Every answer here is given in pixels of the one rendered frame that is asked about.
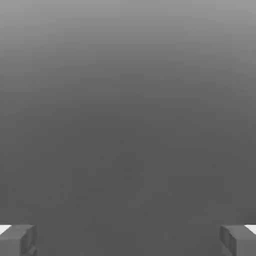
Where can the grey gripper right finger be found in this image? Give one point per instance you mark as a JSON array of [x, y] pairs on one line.
[[242, 241]]

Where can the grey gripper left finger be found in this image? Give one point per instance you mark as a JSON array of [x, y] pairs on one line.
[[14, 240]]

